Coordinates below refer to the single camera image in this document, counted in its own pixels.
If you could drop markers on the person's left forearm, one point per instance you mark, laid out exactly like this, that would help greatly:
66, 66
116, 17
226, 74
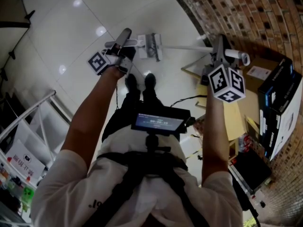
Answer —
90, 112

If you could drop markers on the person's right black shoe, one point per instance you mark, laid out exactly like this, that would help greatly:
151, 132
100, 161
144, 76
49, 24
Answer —
150, 80

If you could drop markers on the person's black shoe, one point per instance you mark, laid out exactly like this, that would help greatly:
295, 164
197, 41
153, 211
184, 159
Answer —
131, 81
150, 80

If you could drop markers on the black flat carton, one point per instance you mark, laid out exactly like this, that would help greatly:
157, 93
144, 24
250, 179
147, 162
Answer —
277, 79

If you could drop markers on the black chest-mounted monitor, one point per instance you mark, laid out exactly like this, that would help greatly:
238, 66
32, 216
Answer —
156, 122

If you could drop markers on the white metal shelf rack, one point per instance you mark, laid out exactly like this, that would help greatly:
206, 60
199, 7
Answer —
28, 113

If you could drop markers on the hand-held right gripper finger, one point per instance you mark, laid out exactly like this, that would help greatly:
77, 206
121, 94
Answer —
221, 49

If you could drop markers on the black chest harness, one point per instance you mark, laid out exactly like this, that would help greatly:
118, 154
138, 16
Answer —
142, 162

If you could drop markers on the green plastic toy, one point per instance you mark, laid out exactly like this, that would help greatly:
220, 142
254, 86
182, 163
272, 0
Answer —
28, 194

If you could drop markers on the black hard case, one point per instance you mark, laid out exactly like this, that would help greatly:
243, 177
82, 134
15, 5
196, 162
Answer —
251, 171

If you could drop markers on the open wooden crate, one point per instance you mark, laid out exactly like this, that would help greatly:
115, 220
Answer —
233, 150

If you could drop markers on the person's black trousers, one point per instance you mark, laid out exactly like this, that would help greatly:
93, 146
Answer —
127, 107

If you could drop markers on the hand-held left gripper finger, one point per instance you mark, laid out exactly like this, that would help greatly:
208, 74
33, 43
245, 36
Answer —
129, 54
123, 38

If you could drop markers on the yellow cardboard piece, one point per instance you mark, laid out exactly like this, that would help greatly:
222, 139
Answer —
201, 96

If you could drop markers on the black monitor mount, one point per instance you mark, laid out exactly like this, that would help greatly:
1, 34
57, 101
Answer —
152, 142

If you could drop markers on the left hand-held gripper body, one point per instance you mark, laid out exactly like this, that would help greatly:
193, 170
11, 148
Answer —
98, 63

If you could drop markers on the person's right forearm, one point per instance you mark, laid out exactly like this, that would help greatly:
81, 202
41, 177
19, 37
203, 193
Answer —
214, 136

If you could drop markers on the pack of plastic bottles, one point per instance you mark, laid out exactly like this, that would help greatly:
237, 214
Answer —
243, 142

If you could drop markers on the white paper sign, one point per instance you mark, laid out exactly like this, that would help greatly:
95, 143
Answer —
21, 157

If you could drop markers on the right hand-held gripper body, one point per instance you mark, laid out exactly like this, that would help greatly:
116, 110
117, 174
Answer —
225, 84

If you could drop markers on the person's white shirt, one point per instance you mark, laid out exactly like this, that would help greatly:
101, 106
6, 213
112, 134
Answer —
66, 193

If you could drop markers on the dark box with yellow flap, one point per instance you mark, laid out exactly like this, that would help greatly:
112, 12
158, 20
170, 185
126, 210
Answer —
252, 126

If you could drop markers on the beige office partition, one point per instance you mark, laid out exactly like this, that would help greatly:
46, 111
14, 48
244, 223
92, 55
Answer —
11, 11
9, 41

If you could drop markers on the person's left black shoe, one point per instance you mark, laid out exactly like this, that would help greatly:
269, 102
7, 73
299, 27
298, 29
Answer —
131, 81

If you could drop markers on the black carton with white side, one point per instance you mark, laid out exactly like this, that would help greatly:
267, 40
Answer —
288, 126

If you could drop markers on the brown cardboard box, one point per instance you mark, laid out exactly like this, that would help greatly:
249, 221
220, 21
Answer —
251, 86

